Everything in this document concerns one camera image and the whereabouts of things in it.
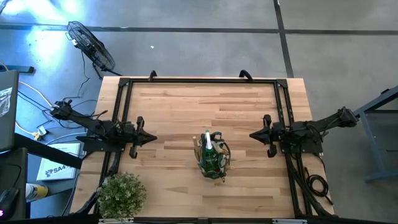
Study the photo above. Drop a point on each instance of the small potted green shrub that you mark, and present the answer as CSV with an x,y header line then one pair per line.
x,y
121,196

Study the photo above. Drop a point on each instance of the white power adapter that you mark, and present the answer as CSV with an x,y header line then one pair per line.
x,y
39,133

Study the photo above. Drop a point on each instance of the black floor fan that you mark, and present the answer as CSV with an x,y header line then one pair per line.
x,y
93,48

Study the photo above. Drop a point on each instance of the clear plastic bag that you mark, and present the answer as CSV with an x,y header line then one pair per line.
x,y
4,101

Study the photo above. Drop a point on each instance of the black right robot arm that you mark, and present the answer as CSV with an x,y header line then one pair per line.
x,y
326,123

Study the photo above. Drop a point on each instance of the beige green-trimmed gardening bag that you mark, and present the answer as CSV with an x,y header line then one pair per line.
x,y
224,161

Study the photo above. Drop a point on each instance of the white printed cardboard box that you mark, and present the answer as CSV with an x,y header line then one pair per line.
x,y
59,161

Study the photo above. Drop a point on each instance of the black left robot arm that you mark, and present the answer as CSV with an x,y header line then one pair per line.
x,y
93,126

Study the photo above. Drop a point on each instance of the black desk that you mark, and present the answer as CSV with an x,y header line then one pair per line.
x,y
20,171

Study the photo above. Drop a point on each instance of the black computer mouse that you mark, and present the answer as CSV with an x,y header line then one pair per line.
x,y
7,202

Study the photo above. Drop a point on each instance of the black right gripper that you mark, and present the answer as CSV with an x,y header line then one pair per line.
x,y
275,133

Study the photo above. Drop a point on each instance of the black floor bar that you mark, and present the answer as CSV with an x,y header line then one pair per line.
x,y
15,69

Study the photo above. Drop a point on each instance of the black slanted desk beam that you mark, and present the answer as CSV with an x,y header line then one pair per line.
x,y
46,152

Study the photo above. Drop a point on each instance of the blue metal table frame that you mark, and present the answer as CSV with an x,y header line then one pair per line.
x,y
373,144

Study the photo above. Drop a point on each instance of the green spray bottle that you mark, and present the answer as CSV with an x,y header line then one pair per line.
x,y
208,143

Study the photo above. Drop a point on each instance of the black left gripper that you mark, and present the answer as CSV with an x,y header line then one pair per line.
x,y
133,135

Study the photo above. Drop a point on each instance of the black aluminium table frame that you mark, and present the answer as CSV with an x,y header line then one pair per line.
x,y
202,80

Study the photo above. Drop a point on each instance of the black table clamp hook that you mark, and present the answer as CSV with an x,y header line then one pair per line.
x,y
153,72
245,71

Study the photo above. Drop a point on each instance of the yellow white spray can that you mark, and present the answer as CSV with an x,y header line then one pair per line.
x,y
35,191

